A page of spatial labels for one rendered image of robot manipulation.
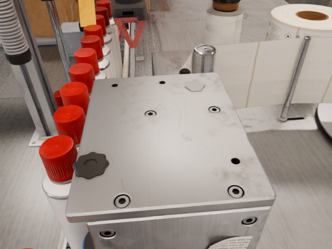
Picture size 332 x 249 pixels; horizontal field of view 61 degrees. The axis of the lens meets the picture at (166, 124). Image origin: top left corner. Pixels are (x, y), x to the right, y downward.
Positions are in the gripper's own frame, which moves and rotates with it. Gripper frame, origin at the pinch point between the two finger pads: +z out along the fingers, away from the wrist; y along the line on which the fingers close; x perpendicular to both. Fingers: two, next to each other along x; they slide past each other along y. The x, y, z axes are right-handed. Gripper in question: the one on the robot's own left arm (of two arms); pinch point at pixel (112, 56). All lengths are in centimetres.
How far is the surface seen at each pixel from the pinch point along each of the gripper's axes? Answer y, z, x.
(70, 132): 0.0, 18.1, -45.8
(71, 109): 0.1, 15.6, -44.9
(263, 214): 14, 23, -61
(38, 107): -15.5, 12.7, -14.1
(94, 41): 0.8, 4.1, -29.8
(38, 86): -13.3, 8.7, -18.5
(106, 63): 2.0, 7.3, -27.0
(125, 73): 3.3, 5.6, -3.7
